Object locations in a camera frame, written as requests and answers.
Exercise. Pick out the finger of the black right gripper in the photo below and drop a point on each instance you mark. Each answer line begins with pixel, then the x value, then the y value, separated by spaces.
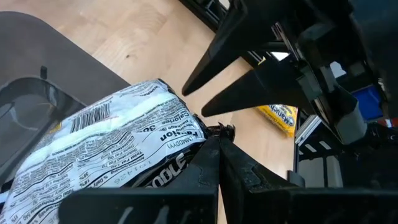
pixel 230 40
pixel 264 90

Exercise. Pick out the yellow creamy chicken ramen pack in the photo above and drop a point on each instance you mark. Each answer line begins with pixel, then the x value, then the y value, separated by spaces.
pixel 280 116

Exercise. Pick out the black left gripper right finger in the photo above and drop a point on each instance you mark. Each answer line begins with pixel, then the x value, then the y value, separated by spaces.
pixel 311 208

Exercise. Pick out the black fire noodle pack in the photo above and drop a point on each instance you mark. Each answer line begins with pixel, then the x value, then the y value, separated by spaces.
pixel 109 140

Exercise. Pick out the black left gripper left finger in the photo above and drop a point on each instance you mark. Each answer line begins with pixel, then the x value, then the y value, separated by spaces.
pixel 140 205

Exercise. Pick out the blue storage box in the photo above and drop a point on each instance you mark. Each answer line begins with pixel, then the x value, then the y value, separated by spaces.
pixel 368 102

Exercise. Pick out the grey translucent plastic bin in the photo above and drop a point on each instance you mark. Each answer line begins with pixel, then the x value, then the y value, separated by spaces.
pixel 46 46

